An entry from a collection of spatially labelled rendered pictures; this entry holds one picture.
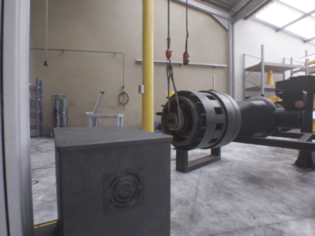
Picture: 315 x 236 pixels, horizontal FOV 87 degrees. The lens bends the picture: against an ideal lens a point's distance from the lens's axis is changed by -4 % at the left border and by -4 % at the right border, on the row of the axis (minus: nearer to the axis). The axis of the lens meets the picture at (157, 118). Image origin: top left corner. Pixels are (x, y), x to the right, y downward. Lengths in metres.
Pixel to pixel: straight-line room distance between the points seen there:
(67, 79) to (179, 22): 5.31
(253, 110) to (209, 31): 7.21
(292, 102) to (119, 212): 2.29
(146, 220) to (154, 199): 0.07
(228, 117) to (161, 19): 7.34
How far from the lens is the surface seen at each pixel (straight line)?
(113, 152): 0.50
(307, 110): 3.63
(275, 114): 2.56
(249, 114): 2.16
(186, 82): 7.96
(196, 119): 1.32
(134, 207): 0.58
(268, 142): 2.23
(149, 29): 4.35
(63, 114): 7.17
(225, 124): 1.54
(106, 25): 8.17
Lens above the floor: 0.92
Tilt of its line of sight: 2 degrees down
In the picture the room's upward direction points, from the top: straight up
